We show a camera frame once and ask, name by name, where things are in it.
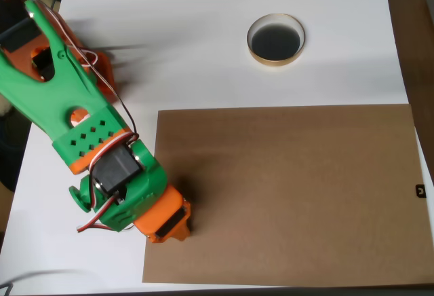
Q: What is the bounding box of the round dish with gold rim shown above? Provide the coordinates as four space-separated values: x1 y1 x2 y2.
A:
246 12 306 67

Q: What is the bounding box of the brown cardboard sheet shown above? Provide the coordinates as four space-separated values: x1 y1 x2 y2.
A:
141 103 434 285

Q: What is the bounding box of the gripper servo cable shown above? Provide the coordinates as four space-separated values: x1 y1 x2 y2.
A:
76 153 137 235

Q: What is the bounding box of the forearm servo cable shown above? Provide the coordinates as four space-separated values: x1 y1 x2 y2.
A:
25 0 140 143

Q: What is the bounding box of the thin dark cable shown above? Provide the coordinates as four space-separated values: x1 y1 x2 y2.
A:
0 269 85 296

